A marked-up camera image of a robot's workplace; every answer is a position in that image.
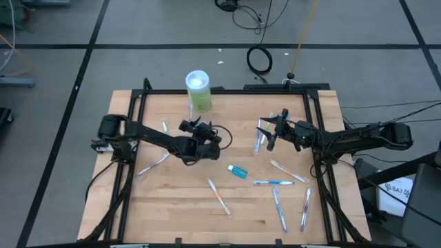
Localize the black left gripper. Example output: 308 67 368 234
178 116 222 145

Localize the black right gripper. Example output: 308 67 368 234
256 109 318 152

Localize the blue white toothbrush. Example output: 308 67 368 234
272 187 288 234
254 118 263 154
253 179 296 187

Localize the orange white toothbrush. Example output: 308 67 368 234
269 159 309 184
206 177 233 218

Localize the teal mouthwash bottle white cap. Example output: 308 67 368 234
227 164 249 179

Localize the purple white toothbrush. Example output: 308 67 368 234
300 187 312 233
136 153 171 177

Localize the green disinfecting wipes canister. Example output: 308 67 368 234
185 70 213 113

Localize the black floor device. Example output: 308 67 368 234
214 0 239 12

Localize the black stand beam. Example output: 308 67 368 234
358 151 441 189

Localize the white printed paper sheet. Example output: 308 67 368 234
377 176 414 218

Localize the black chair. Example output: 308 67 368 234
400 163 441 248

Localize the grey floor bar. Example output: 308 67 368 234
0 76 36 89

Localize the black floor object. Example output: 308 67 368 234
0 107 14 125

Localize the green floor object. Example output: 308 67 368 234
0 0 28 29

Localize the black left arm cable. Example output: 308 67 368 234
212 124 234 152

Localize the black table frame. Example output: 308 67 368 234
82 77 371 248

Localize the black hanging cable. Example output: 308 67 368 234
245 0 275 85
215 0 290 35

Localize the yellow hanging cable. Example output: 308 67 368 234
291 0 320 75

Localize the black floor cable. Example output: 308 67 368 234
340 100 441 110
344 118 441 125

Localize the white floor cable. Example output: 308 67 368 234
0 0 17 72

